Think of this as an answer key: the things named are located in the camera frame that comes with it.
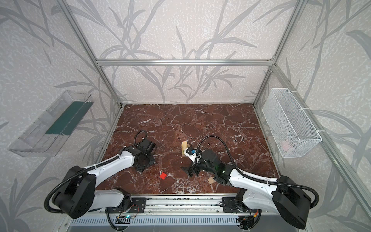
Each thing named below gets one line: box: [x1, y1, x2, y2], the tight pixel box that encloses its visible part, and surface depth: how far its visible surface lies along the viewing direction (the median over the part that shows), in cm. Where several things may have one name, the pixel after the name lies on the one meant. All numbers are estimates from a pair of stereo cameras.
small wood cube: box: [207, 176, 216, 184], surface depth 83 cm
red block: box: [159, 172, 168, 180], surface depth 85 cm
